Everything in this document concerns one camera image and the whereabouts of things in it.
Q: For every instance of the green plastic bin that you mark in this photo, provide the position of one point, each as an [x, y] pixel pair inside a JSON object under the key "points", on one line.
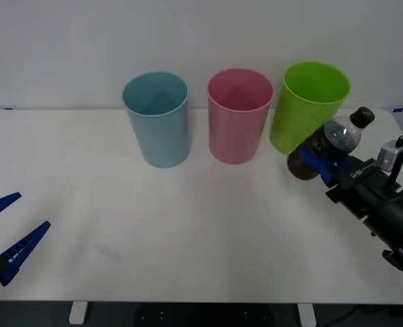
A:
{"points": [[297, 119]]}

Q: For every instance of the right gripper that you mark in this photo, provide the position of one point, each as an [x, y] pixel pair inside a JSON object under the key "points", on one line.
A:
{"points": [[361, 190]]}

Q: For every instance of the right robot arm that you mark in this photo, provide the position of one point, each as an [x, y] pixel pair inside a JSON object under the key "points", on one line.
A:
{"points": [[402, 221]]}

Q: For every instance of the pale blue plastic bin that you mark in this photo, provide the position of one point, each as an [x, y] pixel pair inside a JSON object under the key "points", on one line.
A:
{"points": [[160, 136]]}

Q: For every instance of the dark drink bottle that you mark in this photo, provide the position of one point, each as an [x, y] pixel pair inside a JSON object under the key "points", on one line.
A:
{"points": [[341, 136]]}

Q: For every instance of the white table leg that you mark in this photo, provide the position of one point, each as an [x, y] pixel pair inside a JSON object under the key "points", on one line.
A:
{"points": [[77, 312], [306, 315]]}

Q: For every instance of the pink plastic bin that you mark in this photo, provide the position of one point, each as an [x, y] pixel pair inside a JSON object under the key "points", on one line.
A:
{"points": [[235, 136]]}

